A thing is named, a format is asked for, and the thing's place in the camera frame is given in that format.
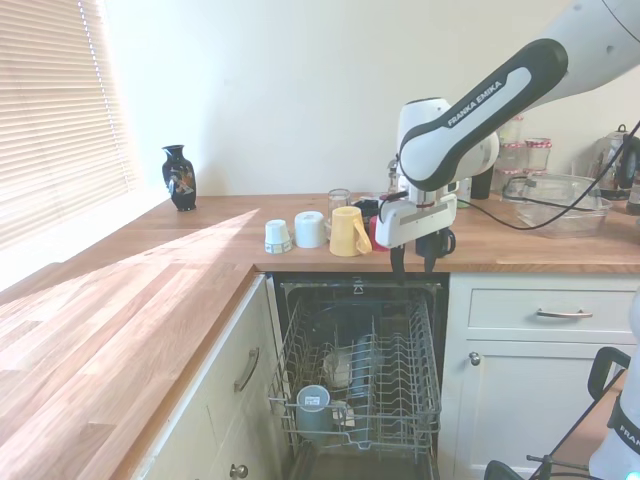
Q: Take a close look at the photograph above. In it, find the clear glass baking dish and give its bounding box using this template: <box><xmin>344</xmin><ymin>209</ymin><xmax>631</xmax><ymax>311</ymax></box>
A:
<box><xmin>501</xmin><ymin>172</ymin><xmax>614</xmax><ymax>239</ymax></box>

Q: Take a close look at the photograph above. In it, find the black cylindrical container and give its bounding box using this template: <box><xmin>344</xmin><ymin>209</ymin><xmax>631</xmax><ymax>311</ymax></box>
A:
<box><xmin>471</xmin><ymin>169</ymin><xmax>496</xmax><ymax>201</ymax></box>

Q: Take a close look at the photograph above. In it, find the black painted vase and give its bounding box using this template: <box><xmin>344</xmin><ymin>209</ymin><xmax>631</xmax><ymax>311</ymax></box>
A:
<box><xmin>161</xmin><ymin>144</ymin><xmax>198</xmax><ymax>213</ymax></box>

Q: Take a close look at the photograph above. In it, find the glass jar red checked lid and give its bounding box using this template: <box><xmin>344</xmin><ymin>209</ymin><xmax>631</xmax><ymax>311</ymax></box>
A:
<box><xmin>523</xmin><ymin>137</ymin><xmax>553</xmax><ymax>171</ymax></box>
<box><xmin>499</xmin><ymin>115</ymin><xmax>525</xmax><ymax>145</ymax></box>
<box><xmin>498</xmin><ymin>142</ymin><xmax>527</xmax><ymax>176</ymax></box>

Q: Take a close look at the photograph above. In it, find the stainless steel kettle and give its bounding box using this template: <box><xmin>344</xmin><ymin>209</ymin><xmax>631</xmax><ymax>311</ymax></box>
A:
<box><xmin>594</xmin><ymin>124</ymin><xmax>640</xmax><ymax>201</ymax></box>

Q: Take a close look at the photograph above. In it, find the yellow mug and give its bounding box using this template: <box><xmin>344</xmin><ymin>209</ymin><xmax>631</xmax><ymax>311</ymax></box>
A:
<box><xmin>328</xmin><ymin>206</ymin><xmax>374</xmax><ymax>258</ymax></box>

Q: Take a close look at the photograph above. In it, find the cream corner cabinet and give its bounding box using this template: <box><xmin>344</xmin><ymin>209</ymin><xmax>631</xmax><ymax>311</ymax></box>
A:
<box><xmin>139</xmin><ymin>274</ymin><xmax>291</xmax><ymax>480</ymax></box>

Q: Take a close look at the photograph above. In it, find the white mug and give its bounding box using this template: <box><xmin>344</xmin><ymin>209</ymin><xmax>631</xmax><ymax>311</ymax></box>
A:
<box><xmin>293</xmin><ymin>211</ymin><xmax>329</xmax><ymax>249</ymax></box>

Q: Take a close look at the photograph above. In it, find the small white patterned cup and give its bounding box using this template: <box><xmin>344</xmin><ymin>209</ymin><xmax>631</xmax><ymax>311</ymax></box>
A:
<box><xmin>264</xmin><ymin>219</ymin><xmax>294</xmax><ymax>258</ymax></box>

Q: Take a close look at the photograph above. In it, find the wire dishwasher rack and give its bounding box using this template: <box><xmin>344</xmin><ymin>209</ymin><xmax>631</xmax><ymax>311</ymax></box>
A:
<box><xmin>268</xmin><ymin>282</ymin><xmax>444</xmax><ymax>454</ymax></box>
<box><xmin>264</xmin><ymin>272</ymin><xmax>451</xmax><ymax>480</ymax></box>

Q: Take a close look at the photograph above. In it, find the white bowl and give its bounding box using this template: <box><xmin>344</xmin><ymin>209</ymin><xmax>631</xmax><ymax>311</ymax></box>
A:
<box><xmin>322</xmin><ymin>347</ymin><xmax>357</xmax><ymax>389</ymax></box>

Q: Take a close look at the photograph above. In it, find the blue-grey ceramic mug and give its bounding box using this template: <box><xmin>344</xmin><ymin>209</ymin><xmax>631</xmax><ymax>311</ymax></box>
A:
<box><xmin>295</xmin><ymin>384</ymin><xmax>335</xmax><ymax>442</ymax></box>

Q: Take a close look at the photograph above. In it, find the dark plate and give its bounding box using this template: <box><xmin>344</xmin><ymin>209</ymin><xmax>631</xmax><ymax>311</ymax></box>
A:
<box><xmin>349</xmin><ymin>333</ymin><xmax>377</xmax><ymax>401</ymax></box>

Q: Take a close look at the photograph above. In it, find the black camera stand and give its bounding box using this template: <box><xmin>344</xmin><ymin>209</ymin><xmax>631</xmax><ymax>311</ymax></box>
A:
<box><xmin>484</xmin><ymin>347</ymin><xmax>632</xmax><ymax>480</ymax></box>

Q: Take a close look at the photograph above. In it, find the white cabinet door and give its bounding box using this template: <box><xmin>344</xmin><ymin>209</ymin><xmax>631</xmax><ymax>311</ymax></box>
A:
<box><xmin>457</xmin><ymin>339</ymin><xmax>640</xmax><ymax>476</ymax></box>

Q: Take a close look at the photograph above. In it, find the white window blind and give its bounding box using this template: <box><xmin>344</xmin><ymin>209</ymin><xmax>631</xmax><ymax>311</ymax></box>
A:
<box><xmin>0</xmin><ymin>0</ymin><xmax>139</xmax><ymax>251</ymax></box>

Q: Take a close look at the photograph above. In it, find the clear glass tumbler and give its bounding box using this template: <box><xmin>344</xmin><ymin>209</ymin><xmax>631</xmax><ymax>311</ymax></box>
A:
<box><xmin>327</xmin><ymin>188</ymin><xmax>352</xmax><ymax>224</ymax></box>

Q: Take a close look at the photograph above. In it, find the curved metal cabinet handle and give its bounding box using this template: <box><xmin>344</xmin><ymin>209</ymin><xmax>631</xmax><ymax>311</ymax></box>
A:
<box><xmin>233</xmin><ymin>347</ymin><xmax>261</xmax><ymax>393</ymax></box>

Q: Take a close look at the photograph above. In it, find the metal bar drawer handle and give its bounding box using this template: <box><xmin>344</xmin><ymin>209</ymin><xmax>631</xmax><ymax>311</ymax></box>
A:
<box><xmin>537</xmin><ymin>308</ymin><xmax>594</xmax><ymax>320</ymax></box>

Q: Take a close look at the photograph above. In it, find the small clear cup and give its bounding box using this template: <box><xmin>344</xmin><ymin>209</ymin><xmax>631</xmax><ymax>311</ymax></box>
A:
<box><xmin>329</xmin><ymin>399</ymin><xmax>356</xmax><ymax>429</ymax></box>

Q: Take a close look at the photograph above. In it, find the white drawer front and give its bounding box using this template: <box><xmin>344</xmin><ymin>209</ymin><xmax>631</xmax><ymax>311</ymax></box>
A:
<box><xmin>468</xmin><ymin>288</ymin><xmax>640</xmax><ymax>334</ymax></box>

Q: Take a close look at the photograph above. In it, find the black cable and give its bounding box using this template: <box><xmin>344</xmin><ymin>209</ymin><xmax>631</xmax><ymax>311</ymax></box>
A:
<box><xmin>455</xmin><ymin>119</ymin><xmax>640</xmax><ymax>231</ymax></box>

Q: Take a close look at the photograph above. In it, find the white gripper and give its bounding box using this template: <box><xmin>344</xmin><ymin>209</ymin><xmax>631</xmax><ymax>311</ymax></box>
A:
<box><xmin>374</xmin><ymin>185</ymin><xmax>459</xmax><ymax>279</ymax></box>

